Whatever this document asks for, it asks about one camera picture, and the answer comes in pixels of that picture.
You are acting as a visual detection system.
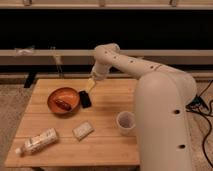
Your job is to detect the red sausage in bowl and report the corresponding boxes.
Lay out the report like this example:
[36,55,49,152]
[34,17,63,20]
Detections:
[54,99,71,111]

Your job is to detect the black phone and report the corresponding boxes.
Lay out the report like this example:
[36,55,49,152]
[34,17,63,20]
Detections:
[79,91,92,108]

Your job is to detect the black cables on floor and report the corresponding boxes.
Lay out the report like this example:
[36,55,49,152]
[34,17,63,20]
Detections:
[185,79,213,168]

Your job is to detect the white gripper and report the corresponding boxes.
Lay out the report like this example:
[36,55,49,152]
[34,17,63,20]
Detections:
[85,65,108,93]

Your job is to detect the wooden table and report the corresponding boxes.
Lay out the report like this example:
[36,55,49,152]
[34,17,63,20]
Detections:
[5,79,139,167]

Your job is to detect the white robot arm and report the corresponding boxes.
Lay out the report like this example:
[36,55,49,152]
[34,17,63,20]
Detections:
[91,43,197,171]

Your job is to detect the white snack packet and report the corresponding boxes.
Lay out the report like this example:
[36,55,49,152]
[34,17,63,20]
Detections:
[72,122,94,141]

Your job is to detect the white tape on rail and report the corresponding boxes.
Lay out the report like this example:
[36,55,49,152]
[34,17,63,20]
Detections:
[15,47,34,56]

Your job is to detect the orange bowl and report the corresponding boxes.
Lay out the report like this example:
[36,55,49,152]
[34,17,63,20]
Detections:
[47,87,80,115]

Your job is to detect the clear plastic bottle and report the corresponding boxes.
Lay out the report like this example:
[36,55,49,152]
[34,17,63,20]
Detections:
[15,128,59,156]

